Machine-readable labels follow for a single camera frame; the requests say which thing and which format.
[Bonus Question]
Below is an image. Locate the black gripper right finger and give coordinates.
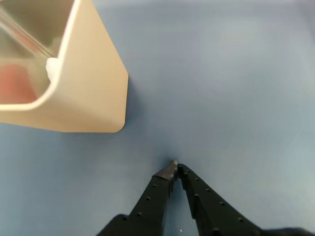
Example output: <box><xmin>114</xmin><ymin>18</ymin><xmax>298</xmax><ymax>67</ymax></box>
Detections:
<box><xmin>177</xmin><ymin>164</ymin><xmax>265</xmax><ymax>236</ymax></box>

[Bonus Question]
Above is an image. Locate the beige square box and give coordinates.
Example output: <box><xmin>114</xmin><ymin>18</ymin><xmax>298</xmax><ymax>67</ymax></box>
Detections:
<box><xmin>0</xmin><ymin>0</ymin><xmax>129</xmax><ymax>134</ymax></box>

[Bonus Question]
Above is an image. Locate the red cube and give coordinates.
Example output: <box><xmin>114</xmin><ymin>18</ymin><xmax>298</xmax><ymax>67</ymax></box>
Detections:
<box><xmin>0</xmin><ymin>62</ymin><xmax>37</xmax><ymax>103</ymax></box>

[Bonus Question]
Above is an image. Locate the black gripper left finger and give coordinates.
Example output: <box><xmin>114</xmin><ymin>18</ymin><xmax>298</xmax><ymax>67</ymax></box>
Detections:
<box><xmin>97</xmin><ymin>160</ymin><xmax>179</xmax><ymax>236</ymax></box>

